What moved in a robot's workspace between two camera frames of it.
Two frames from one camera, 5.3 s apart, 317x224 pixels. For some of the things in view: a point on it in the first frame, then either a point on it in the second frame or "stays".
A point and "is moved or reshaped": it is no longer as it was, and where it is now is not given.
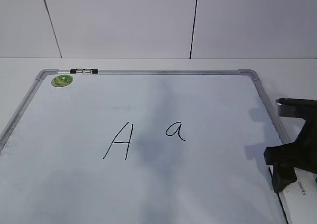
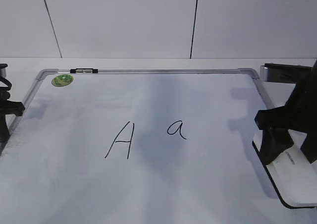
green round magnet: [61, 81] stays
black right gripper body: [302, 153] -> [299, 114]
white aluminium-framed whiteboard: [142, 146] stays
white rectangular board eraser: [299, 200] is moved or reshaped
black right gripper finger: [284, 175] -> [274, 141]
